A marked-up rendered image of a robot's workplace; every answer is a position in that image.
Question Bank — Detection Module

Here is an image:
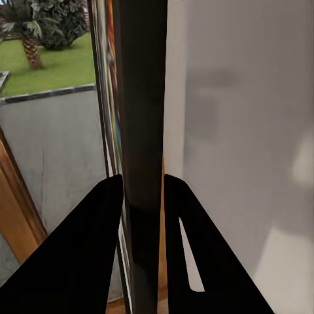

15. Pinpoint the poster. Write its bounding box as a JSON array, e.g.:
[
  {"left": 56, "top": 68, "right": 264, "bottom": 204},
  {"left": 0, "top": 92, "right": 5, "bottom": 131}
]
[{"left": 87, "top": 0, "right": 168, "bottom": 314}]

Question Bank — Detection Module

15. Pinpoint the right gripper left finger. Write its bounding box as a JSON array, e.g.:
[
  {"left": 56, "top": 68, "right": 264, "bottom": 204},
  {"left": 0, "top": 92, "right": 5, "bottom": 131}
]
[{"left": 0, "top": 174, "right": 124, "bottom": 314}]

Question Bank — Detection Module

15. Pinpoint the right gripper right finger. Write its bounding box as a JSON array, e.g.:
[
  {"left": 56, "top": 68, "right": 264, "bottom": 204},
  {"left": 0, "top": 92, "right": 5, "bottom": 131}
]
[{"left": 164, "top": 174, "right": 274, "bottom": 314}]

